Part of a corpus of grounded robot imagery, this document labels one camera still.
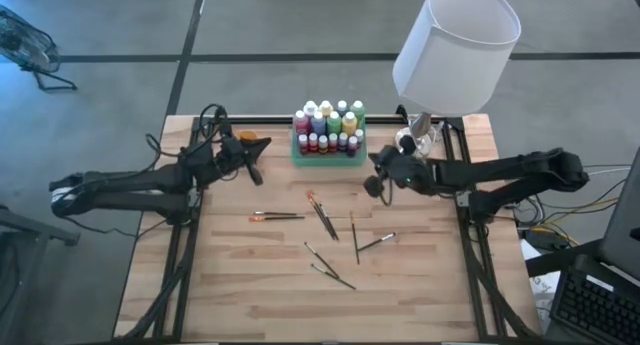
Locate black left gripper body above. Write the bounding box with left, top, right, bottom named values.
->
left=192, top=136, right=265, bottom=187

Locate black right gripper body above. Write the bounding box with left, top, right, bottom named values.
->
left=363, top=134, right=439, bottom=199

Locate large red paint bottle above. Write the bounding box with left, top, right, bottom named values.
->
left=293, top=109, right=311, bottom=136

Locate green translucent plastic tray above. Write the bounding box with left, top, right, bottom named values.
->
left=291, top=113, right=368, bottom=168

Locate silver table lamp white shade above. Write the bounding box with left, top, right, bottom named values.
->
left=391, top=0, right=522, bottom=162

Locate black power adapter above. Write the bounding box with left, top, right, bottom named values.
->
left=524, top=228, right=569, bottom=252

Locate black monitor stand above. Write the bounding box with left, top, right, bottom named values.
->
left=524, top=238, right=609, bottom=279

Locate white paper sheet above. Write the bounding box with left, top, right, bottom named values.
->
left=519, top=237, right=564, bottom=320

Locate black side table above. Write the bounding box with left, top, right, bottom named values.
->
left=0, top=203, right=81, bottom=345

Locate grey computer monitor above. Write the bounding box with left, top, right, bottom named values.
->
left=599, top=145, right=640, bottom=282

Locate black floor fan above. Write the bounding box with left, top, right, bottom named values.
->
left=0, top=4, right=79, bottom=92

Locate black computer keyboard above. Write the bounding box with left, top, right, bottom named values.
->
left=548, top=267, right=640, bottom=345

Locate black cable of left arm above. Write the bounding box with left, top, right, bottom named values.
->
left=144, top=103, right=229, bottom=159

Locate yellow floor cable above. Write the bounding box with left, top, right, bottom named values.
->
left=519, top=197, right=621, bottom=247

